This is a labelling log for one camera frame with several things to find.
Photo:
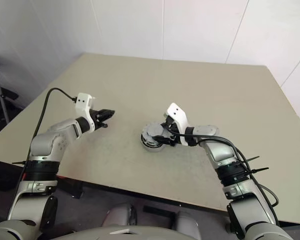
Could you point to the clear plastic lid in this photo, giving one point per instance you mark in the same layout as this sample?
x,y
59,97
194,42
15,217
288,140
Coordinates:
x,y
152,129

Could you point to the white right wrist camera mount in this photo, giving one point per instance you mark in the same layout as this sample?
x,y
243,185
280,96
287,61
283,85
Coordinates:
x,y
177,112

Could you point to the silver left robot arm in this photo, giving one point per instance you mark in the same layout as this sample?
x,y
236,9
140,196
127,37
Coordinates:
x,y
43,143

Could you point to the black zip tie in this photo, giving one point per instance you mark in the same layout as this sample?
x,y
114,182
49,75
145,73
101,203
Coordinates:
x,y
252,159
260,170
18,162

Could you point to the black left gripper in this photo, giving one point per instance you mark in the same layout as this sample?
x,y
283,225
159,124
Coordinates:
x,y
97,117

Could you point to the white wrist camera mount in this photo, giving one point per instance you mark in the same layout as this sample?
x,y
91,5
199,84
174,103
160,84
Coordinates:
x,y
82,103
177,112

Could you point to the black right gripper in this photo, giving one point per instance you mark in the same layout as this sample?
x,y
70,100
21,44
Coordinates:
x,y
175,140

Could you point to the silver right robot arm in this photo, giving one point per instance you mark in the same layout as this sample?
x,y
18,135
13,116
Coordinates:
x,y
222,152

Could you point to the silver robot torso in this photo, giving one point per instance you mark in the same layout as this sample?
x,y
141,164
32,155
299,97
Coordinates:
x,y
150,234

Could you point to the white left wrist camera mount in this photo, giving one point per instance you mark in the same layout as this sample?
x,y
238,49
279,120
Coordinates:
x,y
82,103

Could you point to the black table frame bracket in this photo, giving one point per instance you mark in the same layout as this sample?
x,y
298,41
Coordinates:
x,y
77,191

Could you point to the black and grey tripod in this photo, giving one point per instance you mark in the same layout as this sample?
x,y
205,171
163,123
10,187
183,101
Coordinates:
x,y
1,100

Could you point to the grey rounded shell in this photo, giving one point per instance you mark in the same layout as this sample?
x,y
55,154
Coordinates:
x,y
186,220

